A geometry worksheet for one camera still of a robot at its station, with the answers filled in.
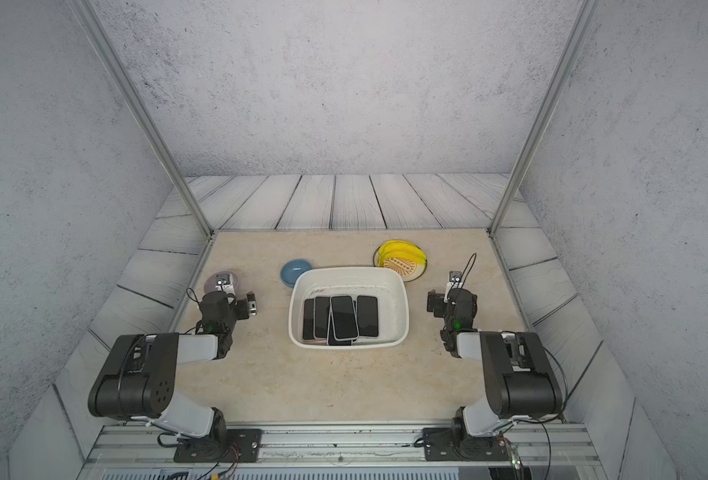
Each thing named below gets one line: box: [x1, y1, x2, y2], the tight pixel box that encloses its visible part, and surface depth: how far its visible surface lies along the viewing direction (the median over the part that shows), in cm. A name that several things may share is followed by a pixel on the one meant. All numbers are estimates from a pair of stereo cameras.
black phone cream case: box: [327, 312, 359, 346], surface depth 91 cm
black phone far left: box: [303, 298, 315, 340], surface depth 95 cm
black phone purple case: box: [313, 296, 331, 339], surface depth 95 cm
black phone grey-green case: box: [357, 295, 379, 337], surface depth 98 cm
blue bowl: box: [280, 258, 312, 288], surface depth 107 cm
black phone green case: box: [330, 295, 359, 341], surface depth 94 cm
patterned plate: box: [373, 244, 428, 283], surface depth 111 cm
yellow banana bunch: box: [378, 240, 427, 266], surface depth 110 cm
